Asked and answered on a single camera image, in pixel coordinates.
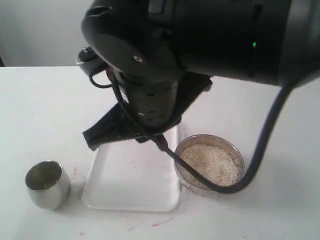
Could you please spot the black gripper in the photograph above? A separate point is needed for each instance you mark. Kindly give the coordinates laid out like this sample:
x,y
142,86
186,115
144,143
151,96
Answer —
x,y
157,107

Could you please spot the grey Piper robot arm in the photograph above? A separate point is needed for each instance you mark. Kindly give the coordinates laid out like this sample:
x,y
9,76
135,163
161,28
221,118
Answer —
x,y
163,53

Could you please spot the steel bowl of rice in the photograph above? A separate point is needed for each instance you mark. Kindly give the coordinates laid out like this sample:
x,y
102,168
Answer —
x,y
213,157

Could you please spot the stainless steel cup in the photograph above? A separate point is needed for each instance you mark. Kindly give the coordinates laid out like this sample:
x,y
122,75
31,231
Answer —
x,y
48,185

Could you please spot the white rectangular tray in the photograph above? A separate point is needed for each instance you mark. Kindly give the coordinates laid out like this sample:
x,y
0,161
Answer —
x,y
131,176

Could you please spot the white cabinet doors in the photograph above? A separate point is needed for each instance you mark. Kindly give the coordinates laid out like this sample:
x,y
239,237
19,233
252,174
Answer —
x,y
41,33

